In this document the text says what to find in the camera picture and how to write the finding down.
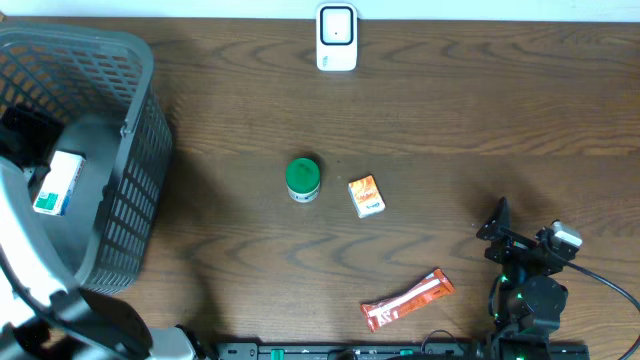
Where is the grey plastic basket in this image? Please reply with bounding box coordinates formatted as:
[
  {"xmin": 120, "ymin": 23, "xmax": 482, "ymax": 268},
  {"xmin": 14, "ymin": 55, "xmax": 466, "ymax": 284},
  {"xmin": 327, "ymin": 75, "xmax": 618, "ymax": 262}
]
[{"xmin": 1, "ymin": 23, "xmax": 173, "ymax": 294}]

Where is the red snack bar wrapper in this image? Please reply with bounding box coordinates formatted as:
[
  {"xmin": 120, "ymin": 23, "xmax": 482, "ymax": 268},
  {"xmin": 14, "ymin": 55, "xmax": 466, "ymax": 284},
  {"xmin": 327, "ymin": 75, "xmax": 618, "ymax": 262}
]
[{"xmin": 360, "ymin": 268, "xmax": 456, "ymax": 333}]

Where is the orange tissue pack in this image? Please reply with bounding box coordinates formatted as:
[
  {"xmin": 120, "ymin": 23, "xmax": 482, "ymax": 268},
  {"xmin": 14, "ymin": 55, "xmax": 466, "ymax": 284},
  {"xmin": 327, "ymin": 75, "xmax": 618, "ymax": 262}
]
[{"xmin": 348, "ymin": 175, "xmax": 386, "ymax": 219}]

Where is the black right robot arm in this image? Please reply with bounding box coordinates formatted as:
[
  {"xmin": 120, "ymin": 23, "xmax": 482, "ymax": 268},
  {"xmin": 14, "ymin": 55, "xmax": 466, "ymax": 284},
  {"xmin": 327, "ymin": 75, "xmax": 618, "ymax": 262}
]
[{"xmin": 476, "ymin": 197, "xmax": 582, "ymax": 359}]

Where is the white green medicine box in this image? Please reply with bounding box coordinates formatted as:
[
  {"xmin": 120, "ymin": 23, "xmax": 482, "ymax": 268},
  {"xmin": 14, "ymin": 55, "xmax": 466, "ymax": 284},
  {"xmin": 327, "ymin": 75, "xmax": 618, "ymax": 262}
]
[{"xmin": 33, "ymin": 150, "xmax": 85, "ymax": 216}]

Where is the white barcode scanner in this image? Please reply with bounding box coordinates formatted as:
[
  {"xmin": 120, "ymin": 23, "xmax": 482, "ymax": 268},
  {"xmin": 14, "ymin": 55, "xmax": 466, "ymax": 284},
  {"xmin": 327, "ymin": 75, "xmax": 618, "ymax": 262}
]
[{"xmin": 316, "ymin": 3, "xmax": 358, "ymax": 72}]

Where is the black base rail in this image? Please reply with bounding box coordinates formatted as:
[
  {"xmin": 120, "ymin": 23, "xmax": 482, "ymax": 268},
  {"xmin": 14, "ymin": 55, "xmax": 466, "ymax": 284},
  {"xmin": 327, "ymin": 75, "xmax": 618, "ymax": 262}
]
[{"xmin": 214, "ymin": 341, "xmax": 591, "ymax": 360}]

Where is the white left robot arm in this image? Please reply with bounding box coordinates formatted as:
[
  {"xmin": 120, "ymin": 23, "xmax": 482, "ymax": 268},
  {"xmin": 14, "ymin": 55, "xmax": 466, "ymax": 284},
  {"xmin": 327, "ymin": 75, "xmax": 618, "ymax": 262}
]
[{"xmin": 1, "ymin": 106, "xmax": 203, "ymax": 359}]

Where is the green lid jar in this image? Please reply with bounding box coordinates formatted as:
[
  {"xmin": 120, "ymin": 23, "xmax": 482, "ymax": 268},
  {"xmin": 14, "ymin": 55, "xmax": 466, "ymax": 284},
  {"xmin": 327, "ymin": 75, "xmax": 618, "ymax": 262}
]
[{"xmin": 285, "ymin": 157, "xmax": 321, "ymax": 203}]

